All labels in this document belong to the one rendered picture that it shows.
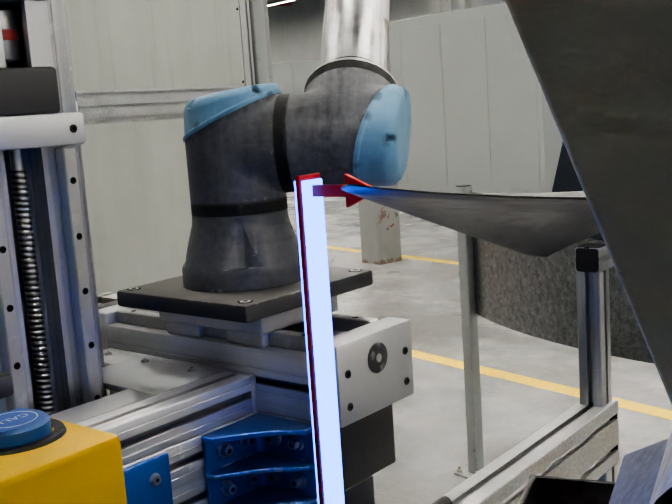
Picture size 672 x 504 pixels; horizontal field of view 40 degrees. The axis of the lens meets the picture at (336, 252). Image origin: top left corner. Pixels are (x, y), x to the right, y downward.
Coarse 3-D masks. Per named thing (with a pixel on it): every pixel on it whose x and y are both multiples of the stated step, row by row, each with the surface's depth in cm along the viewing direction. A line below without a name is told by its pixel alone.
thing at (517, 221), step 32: (352, 192) 54; (384, 192) 53; (416, 192) 51; (448, 192) 52; (544, 192) 51; (576, 192) 49; (448, 224) 64; (480, 224) 63; (512, 224) 63; (544, 224) 63; (576, 224) 63; (544, 256) 70
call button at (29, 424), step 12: (0, 420) 51; (12, 420) 50; (24, 420) 50; (36, 420) 50; (48, 420) 51; (0, 432) 49; (12, 432) 49; (24, 432) 49; (36, 432) 50; (48, 432) 51; (0, 444) 49; (12, 444) 49
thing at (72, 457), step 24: (72, 432) 51; (96, 432) 51; (0, 456) 48; (24, 456) 48; (48, 456) 47; (72, 456) 48; (96, 456) 49; (120, 456) 50; (0, 480) 45; (24, 480) 46; (48, 480) 47; (72, 480) 48; (96, 480) 49; (120, 480) 50
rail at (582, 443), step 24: (576, 408) 112; (600, 408) 112; (552, 432) 106; (576, 432) 105; (600, 432) 111; (504, 456) 99; (528, 456) 98; (552, 456) 100; (576, 456) 105; (600, 456) 111; (480, 480) 93; (504, 480) 93; (528, 480) 96
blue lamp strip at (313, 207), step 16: (304, 192) 67; (304, 208) 67; (320, 208) 68; (304, 224) 67; (320, 224) 68; (320, 240) 68; (320, 256) 68; (320, 272) 68; (320, 288) 68; (320, 304) 68; (320, 320) 69; (320, 336) 69; (320, 352) 69; (320, 368) 69; (320, 384) 69; (320, 400) 69; (336, 400) 70; (320, 416) 69; (336, 416) 71; (320, 432) 69; (336, 432) 71; (336, 448) 71; (336, 464) 71; (336, 480) 71; (336, 496) 71
